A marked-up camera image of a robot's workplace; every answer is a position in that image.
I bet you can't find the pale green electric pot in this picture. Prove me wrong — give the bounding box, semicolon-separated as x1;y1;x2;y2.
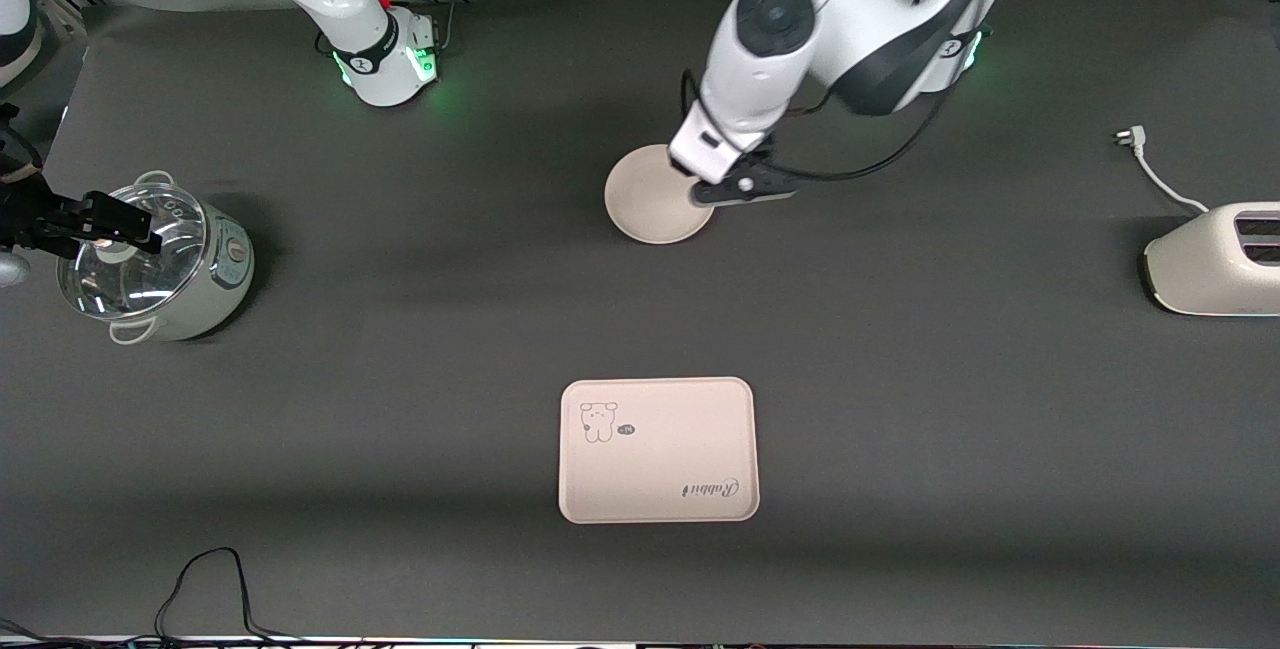
57;171;256;345

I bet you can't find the cream toaster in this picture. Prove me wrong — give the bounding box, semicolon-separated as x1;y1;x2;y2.
1140;202;1280;317

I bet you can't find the thin black floor cable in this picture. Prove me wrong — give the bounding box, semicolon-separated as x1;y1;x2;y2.
0;547;371;649

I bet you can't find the glass pot lid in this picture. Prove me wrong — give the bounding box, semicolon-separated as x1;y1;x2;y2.
57;182;209;320

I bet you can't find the round beige plate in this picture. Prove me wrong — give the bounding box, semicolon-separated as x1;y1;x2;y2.
604;144;716;246

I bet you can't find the beige rectangular rabbit tray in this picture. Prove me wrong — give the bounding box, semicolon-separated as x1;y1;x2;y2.
558;377;761;525

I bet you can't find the white toaster cord plug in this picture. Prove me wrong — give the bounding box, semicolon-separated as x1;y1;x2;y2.
1114;126;1211;215

